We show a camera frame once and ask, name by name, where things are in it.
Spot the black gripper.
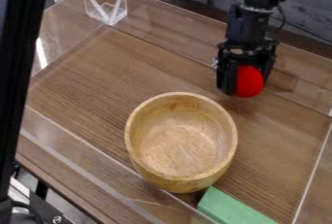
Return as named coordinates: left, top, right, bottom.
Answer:
left=212, top=39, right=278, bottom=95

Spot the red felt fruit green leaf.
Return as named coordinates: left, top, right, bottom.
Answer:
left=234, top=65, right=265, bottom=98

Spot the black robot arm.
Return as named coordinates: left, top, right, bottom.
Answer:
left=214, top=0, right=285, bottom=98

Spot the wooden bowl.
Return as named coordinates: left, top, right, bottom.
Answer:
left=124, top=92, right=238, bottom=193

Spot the clear acrylic tray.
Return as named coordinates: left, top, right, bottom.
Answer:
left=17, top=0, right=332, bottom=224

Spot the green block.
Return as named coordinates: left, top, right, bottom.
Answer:
left=196, top=186, right=278, bottom=224

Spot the black vertical pole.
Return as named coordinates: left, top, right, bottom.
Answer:
left=0, top=0, right=45, bottom=202

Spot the black clamp with cable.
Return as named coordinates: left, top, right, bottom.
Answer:
left=0, top=195, right=74, bottom=224

